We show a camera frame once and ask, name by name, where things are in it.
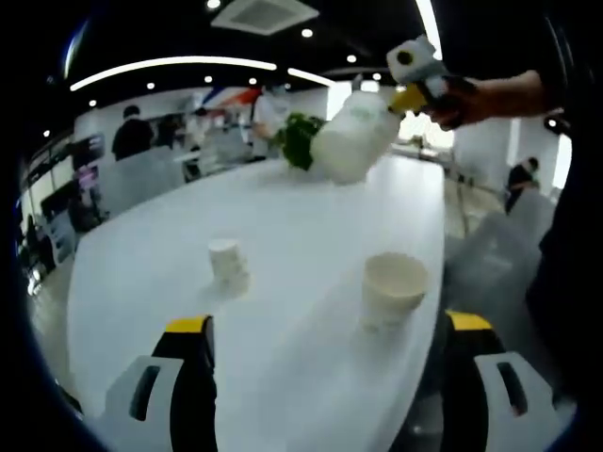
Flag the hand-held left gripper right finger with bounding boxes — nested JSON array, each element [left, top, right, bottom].
[[441, 309, 579, 452]]

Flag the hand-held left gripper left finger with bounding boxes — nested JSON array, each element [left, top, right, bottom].
[[91, 314, 219, 452]]

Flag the white printed paper cup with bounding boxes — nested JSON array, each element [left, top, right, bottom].
[[360, 282, 416, 334], [361, 252, 430, 315], [214, 256, 251, 294], [208, 238, 242, 279], [308, 91, 401, 186]]

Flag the person's right hand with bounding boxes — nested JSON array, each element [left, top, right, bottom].
[[426, 74, 500, 133]]

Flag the straight ceiling light strip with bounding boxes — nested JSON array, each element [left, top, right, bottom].
[[415, 0, 444, 60]]

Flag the short ceiling light strip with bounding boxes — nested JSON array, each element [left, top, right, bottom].
[[286, 68, 334, 89]]

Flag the ceiling spot lights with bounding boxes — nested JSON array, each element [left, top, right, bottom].
[[41, 0, 383, 137]]

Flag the green potted plant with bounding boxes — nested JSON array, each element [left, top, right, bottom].
[[272, 112, 326, 171]]

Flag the grey chair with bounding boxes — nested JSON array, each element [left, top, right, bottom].
[[442, 187, 560, 406]]

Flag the ceiling air conditioner unit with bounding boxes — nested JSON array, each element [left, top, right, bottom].
[[210, 0, 321, 37]]

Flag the white table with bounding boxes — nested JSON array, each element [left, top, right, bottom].
[[65, 153, 447, 452]]

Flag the grey partition panel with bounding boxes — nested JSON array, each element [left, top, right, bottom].
[[98, 145, 187, 213]]

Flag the curved ceiling light strip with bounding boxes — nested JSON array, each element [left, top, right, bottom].
[[69, 56, 278, 93]]

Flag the dark wall screen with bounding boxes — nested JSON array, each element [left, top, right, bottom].
[[73, 134, 106, 156]]

